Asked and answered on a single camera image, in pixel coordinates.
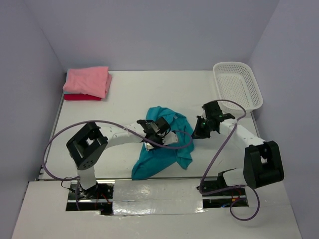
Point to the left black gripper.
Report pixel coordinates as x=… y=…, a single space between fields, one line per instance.
x=161 y=136

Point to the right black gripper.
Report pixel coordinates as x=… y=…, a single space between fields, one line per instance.
x=198 y=133

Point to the teal blue t shirt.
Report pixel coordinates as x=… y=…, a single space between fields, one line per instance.
x=152 y=162

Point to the pink t shirt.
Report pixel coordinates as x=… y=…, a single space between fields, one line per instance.
x=93 y=81

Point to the red t shirt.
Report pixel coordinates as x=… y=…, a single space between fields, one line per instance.
x=80 y=97

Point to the mint green t shirt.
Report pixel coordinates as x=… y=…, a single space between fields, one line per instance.
x=66 y=84

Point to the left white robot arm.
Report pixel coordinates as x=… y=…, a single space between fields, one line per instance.
x=88 y=144

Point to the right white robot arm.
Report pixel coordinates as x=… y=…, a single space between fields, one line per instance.
x=262 y=164

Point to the white plastic laundry basket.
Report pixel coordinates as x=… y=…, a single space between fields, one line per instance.
x=235 y=81

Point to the silver tape patch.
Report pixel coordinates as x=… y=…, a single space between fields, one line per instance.
x=157 y=197

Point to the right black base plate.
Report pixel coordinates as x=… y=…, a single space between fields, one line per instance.
x=222 y=199

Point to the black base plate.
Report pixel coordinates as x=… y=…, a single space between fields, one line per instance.
x=99 y=199
x=222 y=199

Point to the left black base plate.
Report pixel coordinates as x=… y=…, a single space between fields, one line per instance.
x=99 y=199

